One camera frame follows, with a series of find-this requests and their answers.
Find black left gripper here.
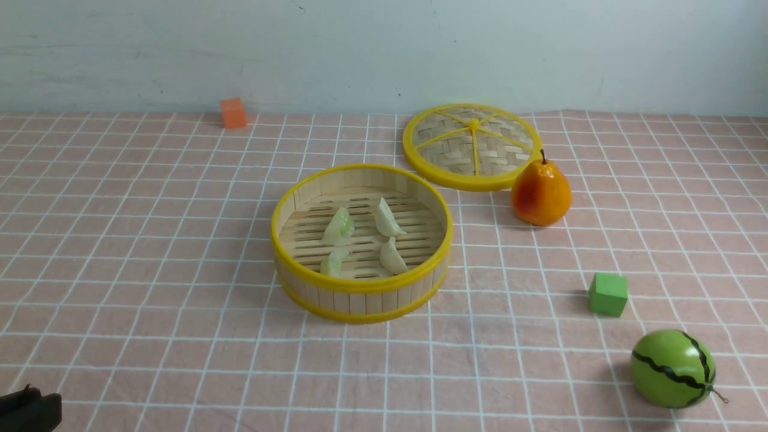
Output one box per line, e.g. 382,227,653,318
1,385,62,432

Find green dumpling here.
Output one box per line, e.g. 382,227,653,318
319,248,349,278
321,207,356,246

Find white dumpling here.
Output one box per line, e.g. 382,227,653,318
374,197,406,238
379,237,409,275

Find yellow bamboo steamer tray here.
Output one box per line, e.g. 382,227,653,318
271,164,453,323

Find yellow bamboo steamer lid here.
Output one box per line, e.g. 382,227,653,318
401,103,543,192

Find pink checkered tablecloth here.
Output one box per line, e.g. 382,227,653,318
1,110,767,431

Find orange foam cube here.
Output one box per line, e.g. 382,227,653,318
220,97,248,130

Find orange yellow toy pear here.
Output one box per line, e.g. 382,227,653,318
511,149,572,227

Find green foam cube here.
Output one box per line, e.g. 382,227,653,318
588,272,629,317

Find green toy watermelon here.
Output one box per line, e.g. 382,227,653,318
630,329,729,409

